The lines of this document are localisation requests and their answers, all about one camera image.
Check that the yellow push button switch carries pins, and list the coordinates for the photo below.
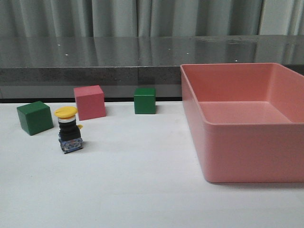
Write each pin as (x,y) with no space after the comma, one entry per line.
(69,132)

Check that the green cube near bin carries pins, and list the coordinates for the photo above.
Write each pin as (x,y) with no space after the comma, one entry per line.
(145,101)

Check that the pink cube block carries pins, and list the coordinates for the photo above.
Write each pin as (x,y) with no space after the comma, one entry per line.
(90,102)

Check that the pink plastic bin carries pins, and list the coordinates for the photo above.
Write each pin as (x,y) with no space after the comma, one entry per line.
(246,121)

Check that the dark stone counter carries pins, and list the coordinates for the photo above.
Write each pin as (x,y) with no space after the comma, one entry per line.
(48,69)

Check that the green cube far left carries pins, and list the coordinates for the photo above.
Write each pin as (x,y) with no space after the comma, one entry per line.
(35,117)

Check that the grey curtain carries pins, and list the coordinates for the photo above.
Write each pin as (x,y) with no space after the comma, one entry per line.
(150,18)

